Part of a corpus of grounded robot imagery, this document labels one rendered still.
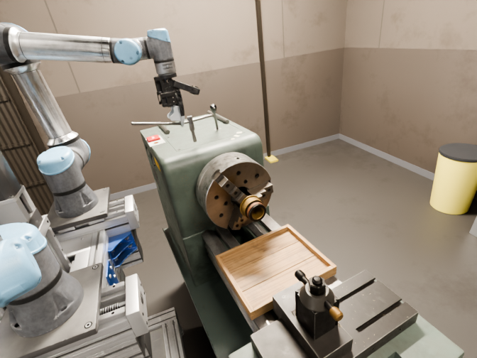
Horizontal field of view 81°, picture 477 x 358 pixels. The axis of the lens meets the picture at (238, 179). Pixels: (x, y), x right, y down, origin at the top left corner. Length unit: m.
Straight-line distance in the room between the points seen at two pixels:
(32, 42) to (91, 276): 0.69
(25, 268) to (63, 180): 0.73
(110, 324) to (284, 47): 3.53
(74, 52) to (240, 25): 2.76
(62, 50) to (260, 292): 1.00
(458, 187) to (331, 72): 2.20
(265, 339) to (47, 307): 0.53
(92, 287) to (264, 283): 0.56
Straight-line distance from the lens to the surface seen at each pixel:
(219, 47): 3.54
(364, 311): 0.93
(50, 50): 1.07
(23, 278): 0.46
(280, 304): 0.85
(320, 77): 4.20
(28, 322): 0.81
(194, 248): 1.42
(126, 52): 1.00
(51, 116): 1.25
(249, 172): 1.14
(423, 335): 0.99
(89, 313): 0.80
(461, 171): 2.94
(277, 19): 3.83
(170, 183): 1.21
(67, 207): 1.20
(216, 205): 1.14
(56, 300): 0.80
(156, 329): 1.92
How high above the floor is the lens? 1.70
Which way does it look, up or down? 28 degrees down
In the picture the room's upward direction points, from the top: 8 degrees counter-clockwise
